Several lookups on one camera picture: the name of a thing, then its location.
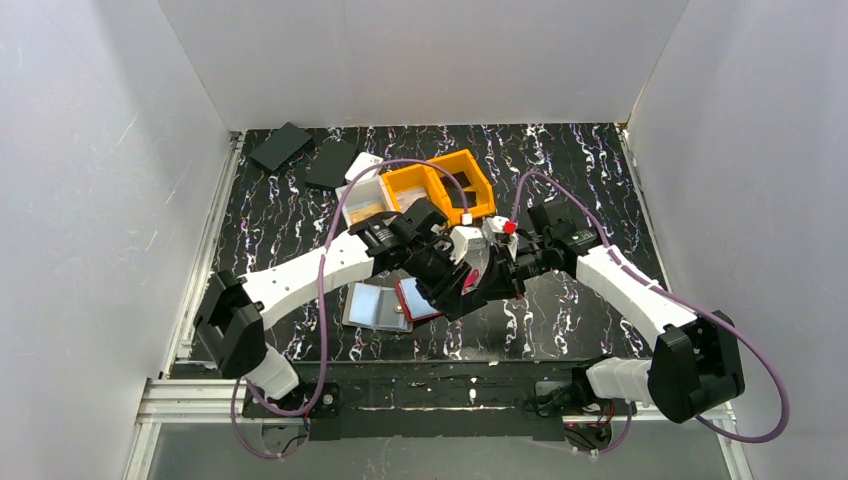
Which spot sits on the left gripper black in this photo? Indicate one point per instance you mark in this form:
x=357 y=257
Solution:
x=441 y=285

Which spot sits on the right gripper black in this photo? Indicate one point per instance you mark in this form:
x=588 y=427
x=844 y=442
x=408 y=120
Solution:
x=502 y=277

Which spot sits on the red leather card holder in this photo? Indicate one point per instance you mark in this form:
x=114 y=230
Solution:
x=416 y=308

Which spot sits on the grey card holder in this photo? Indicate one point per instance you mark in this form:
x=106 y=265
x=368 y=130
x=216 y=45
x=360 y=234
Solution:
x=376 y=308

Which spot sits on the grey credit card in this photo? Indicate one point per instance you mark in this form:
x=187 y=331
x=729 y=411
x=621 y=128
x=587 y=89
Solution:
x=463 y=198

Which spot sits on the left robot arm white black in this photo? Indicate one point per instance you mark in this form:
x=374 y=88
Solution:
x=236 y=311

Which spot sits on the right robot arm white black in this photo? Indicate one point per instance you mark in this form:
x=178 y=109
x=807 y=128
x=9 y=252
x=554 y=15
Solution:
x=695 y=364

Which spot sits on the id card in bin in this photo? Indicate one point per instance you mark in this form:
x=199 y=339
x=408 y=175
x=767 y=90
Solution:
x=406 y=198

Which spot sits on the black card in bin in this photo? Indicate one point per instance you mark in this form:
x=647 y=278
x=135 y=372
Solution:
x=459 y=181

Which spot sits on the orange card in bin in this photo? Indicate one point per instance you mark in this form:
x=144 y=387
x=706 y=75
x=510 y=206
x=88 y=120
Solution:
x=365 y=211

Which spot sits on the orange bin right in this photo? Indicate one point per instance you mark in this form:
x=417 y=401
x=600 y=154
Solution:
x=464 y=161

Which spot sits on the orange bin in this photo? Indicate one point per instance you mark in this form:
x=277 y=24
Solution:
x=464 y=161
x=409 y=177

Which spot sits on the orange bin middle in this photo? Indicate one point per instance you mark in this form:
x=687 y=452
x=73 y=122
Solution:
x=409 y=177

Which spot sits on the white plastic bin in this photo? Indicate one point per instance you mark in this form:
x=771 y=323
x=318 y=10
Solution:
x=363 y=192

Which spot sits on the white small box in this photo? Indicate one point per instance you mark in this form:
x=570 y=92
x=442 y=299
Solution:
x=360 y=163

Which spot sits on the black flat box right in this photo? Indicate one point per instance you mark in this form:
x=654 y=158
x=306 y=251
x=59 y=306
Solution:
x=328 y=169

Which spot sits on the black flat box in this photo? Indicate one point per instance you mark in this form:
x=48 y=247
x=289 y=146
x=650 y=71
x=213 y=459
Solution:
x=328 y=169
x=279 y=147

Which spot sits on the black flat box left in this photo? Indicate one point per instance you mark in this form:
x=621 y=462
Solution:
x=279 y=147

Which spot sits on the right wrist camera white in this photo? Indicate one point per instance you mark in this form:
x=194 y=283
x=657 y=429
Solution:
x=500 y=231

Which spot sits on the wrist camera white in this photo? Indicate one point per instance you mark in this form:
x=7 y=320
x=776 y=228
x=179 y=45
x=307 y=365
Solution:
x=465 y=238
x=500 y=231

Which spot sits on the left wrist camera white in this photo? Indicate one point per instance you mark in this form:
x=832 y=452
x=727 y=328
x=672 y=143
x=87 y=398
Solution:
x=465 y=238

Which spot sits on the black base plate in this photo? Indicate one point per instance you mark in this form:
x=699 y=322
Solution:
x=428 y=399

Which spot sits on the aluminium rail frame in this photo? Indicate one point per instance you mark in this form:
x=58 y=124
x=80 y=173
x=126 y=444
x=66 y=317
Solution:
x=187 y=395

